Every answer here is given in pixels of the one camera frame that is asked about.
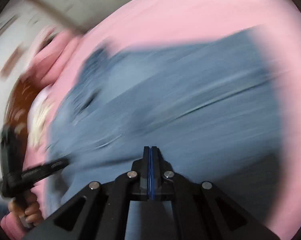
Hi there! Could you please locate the floral panel wardrobe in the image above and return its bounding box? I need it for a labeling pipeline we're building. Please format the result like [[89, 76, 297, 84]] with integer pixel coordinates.
[[28, 0, 171, 35]]

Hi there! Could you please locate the blue denim jacket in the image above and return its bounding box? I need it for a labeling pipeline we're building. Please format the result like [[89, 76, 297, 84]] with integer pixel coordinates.
[[44, 26, 283, 240]]

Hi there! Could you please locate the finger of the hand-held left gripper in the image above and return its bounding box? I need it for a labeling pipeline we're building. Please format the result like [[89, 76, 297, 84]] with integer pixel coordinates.
[[22, 157, 70, 181]]

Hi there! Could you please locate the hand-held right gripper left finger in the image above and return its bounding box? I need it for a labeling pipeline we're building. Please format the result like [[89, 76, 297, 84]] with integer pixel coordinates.
[[23, 146, 151, 240]]

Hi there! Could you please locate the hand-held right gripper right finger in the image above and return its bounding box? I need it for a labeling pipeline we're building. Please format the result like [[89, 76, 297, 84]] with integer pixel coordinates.
[[150, 146, 281, 240]]

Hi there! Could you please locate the folded pink quilt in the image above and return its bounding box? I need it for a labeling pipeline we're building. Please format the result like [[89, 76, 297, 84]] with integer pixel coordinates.
[[33, 29, 87, 87]]

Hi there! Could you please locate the folded cream cloth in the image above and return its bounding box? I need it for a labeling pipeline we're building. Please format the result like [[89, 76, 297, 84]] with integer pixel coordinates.
[[29, 102, 57, 149]]

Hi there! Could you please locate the person's left hand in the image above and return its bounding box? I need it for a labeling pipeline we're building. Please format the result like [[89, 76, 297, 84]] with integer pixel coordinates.
[[9, 195, 44, 228]]

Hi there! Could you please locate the pink fleece bed blanket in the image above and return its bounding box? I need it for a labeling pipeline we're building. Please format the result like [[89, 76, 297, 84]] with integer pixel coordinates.
[[23, 0, 301, 240]]

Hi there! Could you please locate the wooden headboard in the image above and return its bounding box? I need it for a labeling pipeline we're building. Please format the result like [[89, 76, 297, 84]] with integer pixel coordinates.
[[4, 76, 44, 133]]

